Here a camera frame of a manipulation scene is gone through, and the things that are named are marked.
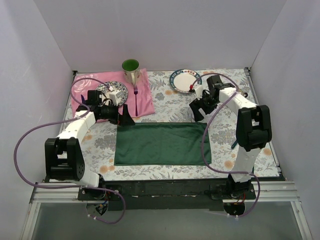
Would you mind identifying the dark green cloth napkin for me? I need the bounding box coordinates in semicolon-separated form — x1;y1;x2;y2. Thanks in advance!
114;122;212;166

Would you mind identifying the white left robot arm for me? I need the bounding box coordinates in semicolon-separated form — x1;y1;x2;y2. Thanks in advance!
44;90;135;200

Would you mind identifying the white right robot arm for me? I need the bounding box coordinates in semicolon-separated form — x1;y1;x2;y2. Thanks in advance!
189;73;272;200

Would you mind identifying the purple blue knife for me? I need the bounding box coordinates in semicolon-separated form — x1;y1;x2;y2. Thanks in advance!
81;95;87;106

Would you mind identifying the pink cloth placemat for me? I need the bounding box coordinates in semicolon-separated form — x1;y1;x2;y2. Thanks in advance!
72;68;155;118

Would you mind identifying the blue floral patterned plate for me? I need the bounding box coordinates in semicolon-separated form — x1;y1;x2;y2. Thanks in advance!
96;81;129;107

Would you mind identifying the white plate blue lettered rim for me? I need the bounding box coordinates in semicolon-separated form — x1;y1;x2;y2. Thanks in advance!
169;69;200;95

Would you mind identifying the purple metallic fork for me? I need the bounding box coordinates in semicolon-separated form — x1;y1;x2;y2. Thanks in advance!
133;85;138;117

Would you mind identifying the green interior ceramic mug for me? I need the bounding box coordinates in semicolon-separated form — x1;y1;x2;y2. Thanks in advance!
121;59;142;86

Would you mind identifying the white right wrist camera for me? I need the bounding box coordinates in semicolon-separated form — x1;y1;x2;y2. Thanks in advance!
189;85;204;100

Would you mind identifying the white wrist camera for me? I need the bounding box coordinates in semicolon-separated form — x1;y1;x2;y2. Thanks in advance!
106;86;124;106
189;85;204;100

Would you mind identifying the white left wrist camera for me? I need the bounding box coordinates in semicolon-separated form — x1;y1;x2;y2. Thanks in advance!
106;86;124;106

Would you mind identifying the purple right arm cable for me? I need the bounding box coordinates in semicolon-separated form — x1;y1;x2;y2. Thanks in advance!
191;73;262;220

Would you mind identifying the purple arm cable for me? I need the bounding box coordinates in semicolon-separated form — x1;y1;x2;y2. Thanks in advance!
191;73;262;220
13;77;113;187

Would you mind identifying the cream enamel mug black handle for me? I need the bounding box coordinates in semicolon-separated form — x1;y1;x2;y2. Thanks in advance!
237;89;248;98

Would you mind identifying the gold spoon teal handle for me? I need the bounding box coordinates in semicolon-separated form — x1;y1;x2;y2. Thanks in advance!
231;140;238;149

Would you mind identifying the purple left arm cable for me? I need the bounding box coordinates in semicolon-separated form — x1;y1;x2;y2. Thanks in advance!
13;77;113;187

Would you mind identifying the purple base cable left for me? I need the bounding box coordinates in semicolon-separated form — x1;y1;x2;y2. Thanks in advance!
86;188;127;224

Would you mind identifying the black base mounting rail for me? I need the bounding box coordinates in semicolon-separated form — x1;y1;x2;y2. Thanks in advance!
77;178;258;211

